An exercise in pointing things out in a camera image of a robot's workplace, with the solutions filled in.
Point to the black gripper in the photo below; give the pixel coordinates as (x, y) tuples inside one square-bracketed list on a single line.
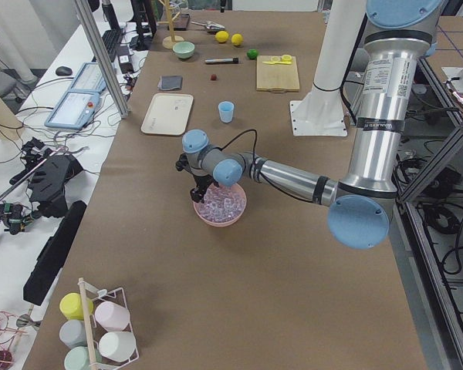
[(199, 179)]

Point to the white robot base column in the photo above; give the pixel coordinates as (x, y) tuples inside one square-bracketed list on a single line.
[(320, 112)]

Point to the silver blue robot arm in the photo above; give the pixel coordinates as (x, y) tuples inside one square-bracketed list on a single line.
[(395, 35)]

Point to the pile of ice cubes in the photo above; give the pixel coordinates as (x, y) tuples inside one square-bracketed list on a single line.
[(224, 204)]

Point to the light blue cup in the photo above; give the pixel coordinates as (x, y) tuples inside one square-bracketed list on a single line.
[(226, 111)]

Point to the pink cup in rack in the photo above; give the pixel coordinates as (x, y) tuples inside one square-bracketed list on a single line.
[(112, 316)]

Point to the steel ice scoop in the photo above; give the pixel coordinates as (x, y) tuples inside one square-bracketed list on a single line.
[(210, 26)]

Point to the yellow cup in rack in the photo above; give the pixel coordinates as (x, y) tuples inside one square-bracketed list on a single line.
[(71, 306)]

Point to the white cup in rack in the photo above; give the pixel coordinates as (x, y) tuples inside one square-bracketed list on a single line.
[(117, 346)]

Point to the grey cup in rack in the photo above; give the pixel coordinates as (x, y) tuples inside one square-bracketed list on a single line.
[(73, 334)]

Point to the green cup in rack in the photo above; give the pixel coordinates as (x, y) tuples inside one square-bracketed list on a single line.
[(77, 359)]

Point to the pink bowl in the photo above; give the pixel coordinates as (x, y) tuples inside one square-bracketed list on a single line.
[(220, 220)]

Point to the cream rabbit tray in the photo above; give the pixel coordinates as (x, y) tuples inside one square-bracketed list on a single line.
[(167, 114)]

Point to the grey folded cloth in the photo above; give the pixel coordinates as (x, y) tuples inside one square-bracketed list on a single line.
[(170, 83)]

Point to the wooden cutting board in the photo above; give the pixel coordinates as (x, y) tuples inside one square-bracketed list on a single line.
[(276, 78)]

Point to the steel muddler black tip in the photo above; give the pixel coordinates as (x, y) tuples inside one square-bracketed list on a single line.
[(225, 61)]

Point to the mint green bowl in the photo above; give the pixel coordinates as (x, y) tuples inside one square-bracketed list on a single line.
[(184, 50)]

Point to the green lime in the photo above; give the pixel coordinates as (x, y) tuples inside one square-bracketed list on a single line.
[(252, 54)]

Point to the yellow plastic knife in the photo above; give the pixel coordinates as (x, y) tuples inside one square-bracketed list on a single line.
[(277, 62)]

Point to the blue teach pendant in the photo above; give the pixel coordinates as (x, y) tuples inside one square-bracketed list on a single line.
[(89, 78), (74, 110)]

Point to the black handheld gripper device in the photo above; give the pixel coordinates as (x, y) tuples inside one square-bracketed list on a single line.
[(47, 172)]

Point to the wooden mug tree stand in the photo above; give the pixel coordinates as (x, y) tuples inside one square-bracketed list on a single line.
[(172, 12)]

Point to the yellow lemon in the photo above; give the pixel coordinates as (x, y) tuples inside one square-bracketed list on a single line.
[(221, 36), (237, 39)]

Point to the black long bar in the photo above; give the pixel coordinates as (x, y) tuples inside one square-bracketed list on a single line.
[(53, 255)]

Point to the dark brown tray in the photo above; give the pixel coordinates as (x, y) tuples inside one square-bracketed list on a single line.
[(182, 22)]

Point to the black keyboard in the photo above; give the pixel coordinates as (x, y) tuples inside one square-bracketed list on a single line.
[(111, 40)]

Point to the black computer mouse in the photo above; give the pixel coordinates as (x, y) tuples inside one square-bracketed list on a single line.
[(63, 71)]

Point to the white wire cup rack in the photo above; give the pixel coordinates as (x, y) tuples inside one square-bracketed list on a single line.
[(91, 297)]

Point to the aluminium frame post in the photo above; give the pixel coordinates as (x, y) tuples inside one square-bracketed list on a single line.
[(99, 50)]

